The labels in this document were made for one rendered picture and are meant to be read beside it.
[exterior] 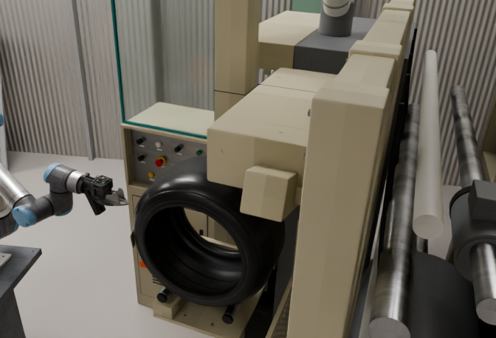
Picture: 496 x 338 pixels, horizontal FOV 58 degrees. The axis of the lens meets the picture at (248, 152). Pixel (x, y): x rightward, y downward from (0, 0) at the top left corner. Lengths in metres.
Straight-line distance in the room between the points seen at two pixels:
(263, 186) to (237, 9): 0.83
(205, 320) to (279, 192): 1.06
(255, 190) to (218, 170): 0.17
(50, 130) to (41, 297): 2.21
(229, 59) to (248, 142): 0.69
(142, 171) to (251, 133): 1.60
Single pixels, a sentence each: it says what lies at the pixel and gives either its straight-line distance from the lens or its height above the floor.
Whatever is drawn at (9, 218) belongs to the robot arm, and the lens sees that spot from 2.62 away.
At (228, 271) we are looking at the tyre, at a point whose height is 0.92.
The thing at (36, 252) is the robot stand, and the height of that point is 0.60.
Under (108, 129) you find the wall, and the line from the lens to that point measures 4.82.
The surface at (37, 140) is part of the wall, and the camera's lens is 5.24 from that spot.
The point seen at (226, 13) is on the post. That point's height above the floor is 1.94.
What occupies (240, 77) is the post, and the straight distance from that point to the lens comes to 1.67.
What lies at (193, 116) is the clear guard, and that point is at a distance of 2.23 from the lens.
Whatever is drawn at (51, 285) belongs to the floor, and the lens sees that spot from 3.43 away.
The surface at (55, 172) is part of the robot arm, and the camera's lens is 1.96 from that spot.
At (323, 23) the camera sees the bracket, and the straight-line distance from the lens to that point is 2.12.
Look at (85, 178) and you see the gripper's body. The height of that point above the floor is 1.30.
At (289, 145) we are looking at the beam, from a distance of 1.00.
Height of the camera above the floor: 2.20
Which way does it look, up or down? 26 degrees down
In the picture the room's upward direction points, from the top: 2 degrees clockwise
